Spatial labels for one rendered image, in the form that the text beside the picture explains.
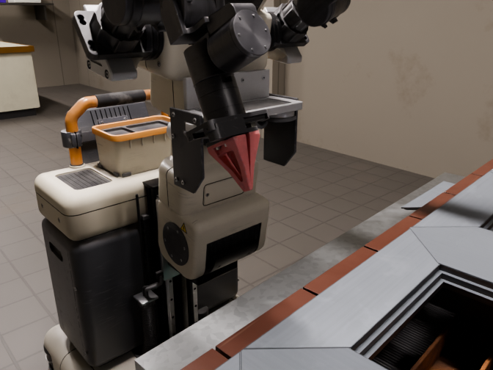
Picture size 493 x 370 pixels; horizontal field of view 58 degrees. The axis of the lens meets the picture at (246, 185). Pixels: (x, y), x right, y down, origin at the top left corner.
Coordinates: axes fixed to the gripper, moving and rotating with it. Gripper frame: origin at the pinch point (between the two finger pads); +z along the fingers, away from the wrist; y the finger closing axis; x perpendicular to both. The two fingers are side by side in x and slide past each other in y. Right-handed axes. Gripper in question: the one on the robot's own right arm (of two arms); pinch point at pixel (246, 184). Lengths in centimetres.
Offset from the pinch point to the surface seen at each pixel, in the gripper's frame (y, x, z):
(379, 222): 63, 28, 22
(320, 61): 293, 216, -82
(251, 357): -10.3, -4.6, 18.8
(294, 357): -6.7, -7.6, 20.4
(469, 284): 25.4, -12.3, 24.4
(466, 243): 35.7, -8.2, 21.1
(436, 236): 34.2, -4.1, 19.0
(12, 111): 109, 547, -164
